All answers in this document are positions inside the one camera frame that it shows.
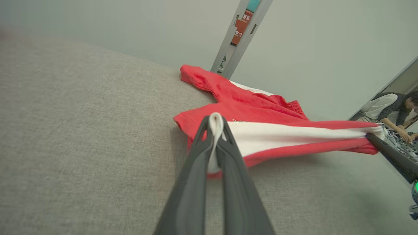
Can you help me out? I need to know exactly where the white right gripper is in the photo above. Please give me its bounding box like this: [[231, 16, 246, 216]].
[[366, 132, 418, 204]]

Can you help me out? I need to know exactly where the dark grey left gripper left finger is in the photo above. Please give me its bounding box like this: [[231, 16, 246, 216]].
[[153, 117, 215, 235]]

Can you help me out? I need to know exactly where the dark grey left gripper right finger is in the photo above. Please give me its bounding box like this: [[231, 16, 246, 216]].
[[217, 117, 276, 235]]

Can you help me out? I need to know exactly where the red and white jersey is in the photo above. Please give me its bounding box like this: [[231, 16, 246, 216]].
[[173, 64, 384, 179]]

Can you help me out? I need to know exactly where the person with dark hair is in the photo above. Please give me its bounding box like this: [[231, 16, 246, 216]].
[[361, 91, 418, 144]]

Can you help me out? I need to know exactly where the grey fabric sofa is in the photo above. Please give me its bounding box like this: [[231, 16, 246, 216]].
[[0, 28, 418, 235]]

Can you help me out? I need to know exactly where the orange sign with white text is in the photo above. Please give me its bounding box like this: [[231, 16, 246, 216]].
[[231, 10, 254, 46]]

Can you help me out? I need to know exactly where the teal sign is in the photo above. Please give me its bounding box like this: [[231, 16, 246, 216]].
[[246, 0, 262, 13]]

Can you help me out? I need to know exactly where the pile of white cables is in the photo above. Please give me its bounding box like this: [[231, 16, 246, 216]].
[[376, 121, 418, 160]]

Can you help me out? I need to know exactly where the grey post with slots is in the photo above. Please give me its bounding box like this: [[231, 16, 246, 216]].
[[211, 0, 274, 80]]

